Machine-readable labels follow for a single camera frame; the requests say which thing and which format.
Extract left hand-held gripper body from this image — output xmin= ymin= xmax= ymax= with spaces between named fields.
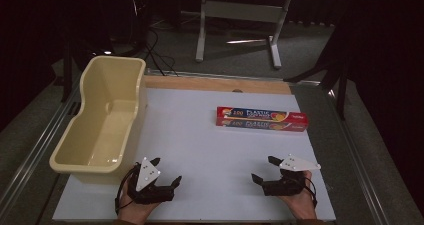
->
xmin=126 ymin=156 xmax=176 ymax=206

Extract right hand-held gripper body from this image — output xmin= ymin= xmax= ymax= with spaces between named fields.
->
xmin=261 ymin=153 xmax=322 ymax=198

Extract red plastic wrap box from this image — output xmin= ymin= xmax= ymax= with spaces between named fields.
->
xmin=215 ymin=106 xmax=309 ymax=133

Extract cream plastic bin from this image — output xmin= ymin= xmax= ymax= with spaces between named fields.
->
xmin=49 ymin=55 xmax=148 ymax=185

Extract person's right hand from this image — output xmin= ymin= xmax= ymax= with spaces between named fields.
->
xmin=278 ymin=169 xmax=318 ymax=221

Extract person's left hand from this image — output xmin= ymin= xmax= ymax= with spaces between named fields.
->
xmin=117 ymin=171 xmax=162 ymax=225

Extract wooden board strip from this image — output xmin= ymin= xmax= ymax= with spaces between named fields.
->
xmin=143 ymin=75 xmax=293 ymax=96

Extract black tripod stand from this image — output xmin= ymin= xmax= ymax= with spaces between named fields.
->
xmin=284 ymin=18 xmax=351 ymax=121

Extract black metal stand leg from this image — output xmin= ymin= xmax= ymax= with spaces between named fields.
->
xmin=61 ymin=39 xmax=75 ymax=103

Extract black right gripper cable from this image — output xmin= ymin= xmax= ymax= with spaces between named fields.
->
xmin=293 ymin=175 xmax=319 ymax=208

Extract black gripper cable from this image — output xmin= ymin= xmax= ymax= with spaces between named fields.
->
xmin=114 ymin=164 xmax=142 ymax=216
xmin=293 ymin=175 xmax=319 ymax=208

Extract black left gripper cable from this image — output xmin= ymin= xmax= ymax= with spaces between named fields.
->
xmin=114 ymin=164 xmax=142 ymax=216

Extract metal rail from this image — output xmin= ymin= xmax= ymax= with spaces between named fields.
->
xmin=327 ymin=88 xmax=392 ymax=225
xmin=0 ymin=79 xmax=83 ymax=219

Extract black floor cables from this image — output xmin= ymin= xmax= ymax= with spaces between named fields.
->
xmin=131 ymin=0 xmax=179 ymax=77

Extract grey metal table frame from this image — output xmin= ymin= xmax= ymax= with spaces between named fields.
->
xmin=195 ymin=0 xmax=295 ymax=70

